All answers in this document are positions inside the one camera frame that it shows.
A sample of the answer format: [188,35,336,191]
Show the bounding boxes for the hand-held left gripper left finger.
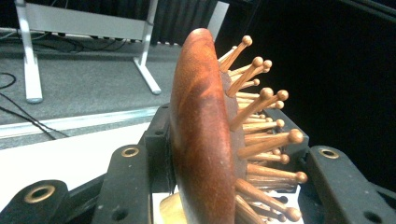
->
[138,104,177,194]

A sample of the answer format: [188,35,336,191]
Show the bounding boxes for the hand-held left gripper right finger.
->
[263,107,311,166]

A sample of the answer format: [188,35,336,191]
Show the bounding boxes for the wooden paddle hairbrush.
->
[169,27,309,224]

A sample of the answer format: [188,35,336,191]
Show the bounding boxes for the cream square cup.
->
[159,191,189,224]

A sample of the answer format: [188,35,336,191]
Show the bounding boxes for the white table cover sheet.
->
[0,121,176,210]

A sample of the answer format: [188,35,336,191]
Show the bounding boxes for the dark curtain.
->
[152,0,220,47]

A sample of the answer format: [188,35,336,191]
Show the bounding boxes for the white metal stand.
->
[13,0,232,105]

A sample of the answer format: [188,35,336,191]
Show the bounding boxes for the aluminium floor rail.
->
[0,105,161,140]

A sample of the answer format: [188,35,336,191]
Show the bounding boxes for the black floor cables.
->
[0,72,70,141]

